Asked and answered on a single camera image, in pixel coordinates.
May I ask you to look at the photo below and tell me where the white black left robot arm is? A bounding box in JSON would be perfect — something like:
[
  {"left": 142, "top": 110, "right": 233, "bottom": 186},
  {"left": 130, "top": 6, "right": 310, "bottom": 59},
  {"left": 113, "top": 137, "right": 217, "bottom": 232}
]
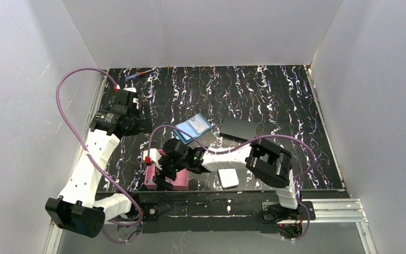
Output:
[{"left": 45, "top": 88, "right": 152, "bottom": 238}]

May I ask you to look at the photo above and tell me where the silver VIP credit card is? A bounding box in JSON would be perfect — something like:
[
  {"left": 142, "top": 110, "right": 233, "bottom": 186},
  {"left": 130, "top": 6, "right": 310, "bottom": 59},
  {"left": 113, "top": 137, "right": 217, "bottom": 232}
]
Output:
[{"left": 189, "top": 116, "right": 211, "bottom": 135}]

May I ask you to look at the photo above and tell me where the pink plastic tray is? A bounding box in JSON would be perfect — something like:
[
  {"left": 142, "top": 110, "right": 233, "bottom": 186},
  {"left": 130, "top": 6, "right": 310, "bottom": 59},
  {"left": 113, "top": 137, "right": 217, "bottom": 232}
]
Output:
[{"left": 144, "top": 148, "right": 189, "bottom": 191}]

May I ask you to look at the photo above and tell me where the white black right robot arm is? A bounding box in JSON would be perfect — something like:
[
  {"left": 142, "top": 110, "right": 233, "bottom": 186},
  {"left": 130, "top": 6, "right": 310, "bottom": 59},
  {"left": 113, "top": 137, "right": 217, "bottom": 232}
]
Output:
[{"left": 144, "top": 135, "right": 311, "bottom": 221}]

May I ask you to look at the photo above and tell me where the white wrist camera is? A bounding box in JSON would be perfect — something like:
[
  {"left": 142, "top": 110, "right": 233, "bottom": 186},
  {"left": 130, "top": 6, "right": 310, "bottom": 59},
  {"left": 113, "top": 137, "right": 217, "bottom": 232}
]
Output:
[
  {"left": 114, "top": 87, "right": 140, "bottom": 110},
  {"left": 142, "top": 148, "right": 166, "bottom": 170}
]

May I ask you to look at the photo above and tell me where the white small box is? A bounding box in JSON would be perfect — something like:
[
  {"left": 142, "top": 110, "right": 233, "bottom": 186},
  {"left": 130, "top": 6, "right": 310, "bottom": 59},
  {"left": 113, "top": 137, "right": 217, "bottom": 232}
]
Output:
[{"left": 218, "top": 169, "right": 239, "bottom": 189}]

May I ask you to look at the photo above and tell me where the blue leather card holder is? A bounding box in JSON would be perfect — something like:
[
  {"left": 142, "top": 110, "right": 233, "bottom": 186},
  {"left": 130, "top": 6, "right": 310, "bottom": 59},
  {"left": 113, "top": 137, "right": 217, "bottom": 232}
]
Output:
[{"left": 173, "top": 113, "right": 213, "bottom": 144}]

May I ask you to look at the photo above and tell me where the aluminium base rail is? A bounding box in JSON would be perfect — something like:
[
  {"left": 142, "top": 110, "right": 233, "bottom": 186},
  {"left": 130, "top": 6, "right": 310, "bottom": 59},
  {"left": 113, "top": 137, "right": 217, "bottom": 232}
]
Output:
[{"left": 45, "top": 198, "right": 376, "bottom": 253}]

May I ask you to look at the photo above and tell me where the blue red handled screwdriver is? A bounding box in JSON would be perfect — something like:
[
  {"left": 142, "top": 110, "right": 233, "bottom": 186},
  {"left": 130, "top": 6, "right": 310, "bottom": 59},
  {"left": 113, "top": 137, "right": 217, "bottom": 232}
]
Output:
[{"left": 125, "top": 69, "right": 153, "bottom": 81}]

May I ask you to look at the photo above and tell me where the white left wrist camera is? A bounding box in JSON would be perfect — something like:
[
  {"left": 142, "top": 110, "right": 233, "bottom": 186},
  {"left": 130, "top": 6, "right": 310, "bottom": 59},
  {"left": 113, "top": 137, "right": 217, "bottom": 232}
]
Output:
[{"left": 114, "top": 87, "right": 140, "bottom": 110}]

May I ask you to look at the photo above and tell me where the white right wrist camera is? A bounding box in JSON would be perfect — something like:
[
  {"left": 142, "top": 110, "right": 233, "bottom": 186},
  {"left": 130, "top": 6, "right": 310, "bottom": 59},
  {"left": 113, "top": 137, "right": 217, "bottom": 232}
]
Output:
[{"left": 142, "top": 148, "right": 166, "bottom": 170}]

